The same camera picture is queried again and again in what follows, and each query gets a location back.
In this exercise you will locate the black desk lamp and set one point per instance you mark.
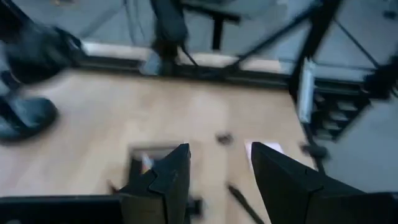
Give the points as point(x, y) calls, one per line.
point(37, 56)

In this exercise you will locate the silver frame bracket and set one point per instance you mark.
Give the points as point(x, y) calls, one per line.
point(306, 93)

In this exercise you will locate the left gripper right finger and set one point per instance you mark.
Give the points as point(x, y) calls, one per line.
point(280, 186)

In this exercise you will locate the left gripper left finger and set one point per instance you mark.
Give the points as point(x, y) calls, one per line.
point(168, 186)

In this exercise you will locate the pink sticky note pad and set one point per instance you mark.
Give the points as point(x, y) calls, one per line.
point(273, 146)

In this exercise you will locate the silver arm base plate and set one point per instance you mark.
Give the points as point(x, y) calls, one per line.
point(150, 63)

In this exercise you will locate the black aluminium upright post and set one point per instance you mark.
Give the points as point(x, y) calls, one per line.
point(317, 31)

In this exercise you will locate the black binder clip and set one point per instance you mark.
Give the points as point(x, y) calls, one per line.
point(224, 139)

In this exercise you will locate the black pen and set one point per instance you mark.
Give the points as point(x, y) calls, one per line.
point(242, 202)

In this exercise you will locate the black diagonal frame beam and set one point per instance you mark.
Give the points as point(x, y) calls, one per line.
point(273, 35)

